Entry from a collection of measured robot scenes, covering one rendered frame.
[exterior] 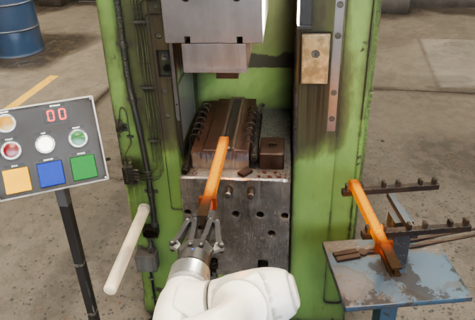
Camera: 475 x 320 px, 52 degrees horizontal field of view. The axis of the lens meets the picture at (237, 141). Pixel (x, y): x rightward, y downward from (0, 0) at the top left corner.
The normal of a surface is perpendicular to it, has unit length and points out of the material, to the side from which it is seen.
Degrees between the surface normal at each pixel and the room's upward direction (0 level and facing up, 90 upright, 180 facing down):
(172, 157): 90
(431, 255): 0
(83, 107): 60
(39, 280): 0
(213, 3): 90
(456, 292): 0
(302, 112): 90
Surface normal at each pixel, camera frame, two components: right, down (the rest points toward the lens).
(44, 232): -0.03, -0.87
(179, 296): -0.28, -0.84
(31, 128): 0.27, -0.04
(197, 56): -0.10, 0.49
